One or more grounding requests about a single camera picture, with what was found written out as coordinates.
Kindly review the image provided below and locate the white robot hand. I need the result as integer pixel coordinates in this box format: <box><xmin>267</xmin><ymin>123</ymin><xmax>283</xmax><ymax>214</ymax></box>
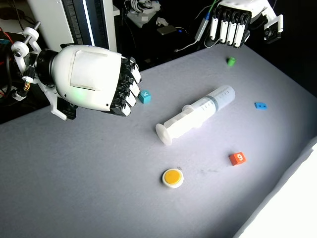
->
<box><xmin>209</xmin><ymin>0</ymin><xmax>285</xmax><ymax>48</ymax></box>
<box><xmin>49</xmin><ymin>44</ymin><xmax>143</xmax><ymax>121</ymax></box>

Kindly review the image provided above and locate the large clear plastic syringe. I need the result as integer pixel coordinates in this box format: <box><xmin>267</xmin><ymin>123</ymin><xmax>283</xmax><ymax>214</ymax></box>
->
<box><xmin>155</xmin><ymin>85</ymin><xmax>236</xmax><ymax>146</ymax></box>

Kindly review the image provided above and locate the teal letter cube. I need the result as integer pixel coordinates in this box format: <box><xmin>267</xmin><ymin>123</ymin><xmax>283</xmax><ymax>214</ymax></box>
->
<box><xmin>138</xmin><ymin>90</ymin><xmax>151</xmax><ymax>104</ymax></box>

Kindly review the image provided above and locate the black flat device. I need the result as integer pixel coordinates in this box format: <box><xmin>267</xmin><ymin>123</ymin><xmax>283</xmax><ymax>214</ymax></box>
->
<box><xmin>157</xmin><ymin>25</ymin><xmax>178</xmax><ymax>35</ymax></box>

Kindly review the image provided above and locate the grey table cloth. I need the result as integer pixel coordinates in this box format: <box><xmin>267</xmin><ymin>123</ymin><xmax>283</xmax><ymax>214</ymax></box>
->
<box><xmin>0</xmin><ymin>44</ymin><xmax>317</xmax><ymax>238</ymax></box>

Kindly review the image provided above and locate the orange number nine cube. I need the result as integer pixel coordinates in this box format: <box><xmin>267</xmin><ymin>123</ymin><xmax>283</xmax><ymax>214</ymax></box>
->
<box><xmin>228</xmin><ymin>152</ymin><xmax>247</xmax><ymax>166</ymax></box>

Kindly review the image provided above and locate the yellow round button white rim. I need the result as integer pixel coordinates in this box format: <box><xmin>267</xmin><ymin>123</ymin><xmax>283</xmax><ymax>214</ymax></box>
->
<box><xmin>162</xmin><ymin>168</ymin><xmax>184</xmax><ymax>189</ymax></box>

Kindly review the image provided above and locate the white adapter on cables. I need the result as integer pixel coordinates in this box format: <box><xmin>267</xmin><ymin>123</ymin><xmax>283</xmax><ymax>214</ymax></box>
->
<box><xmin>195</xmin><ymin>17</ymin><xmax>211</xmax><ymax>42</ymax></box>

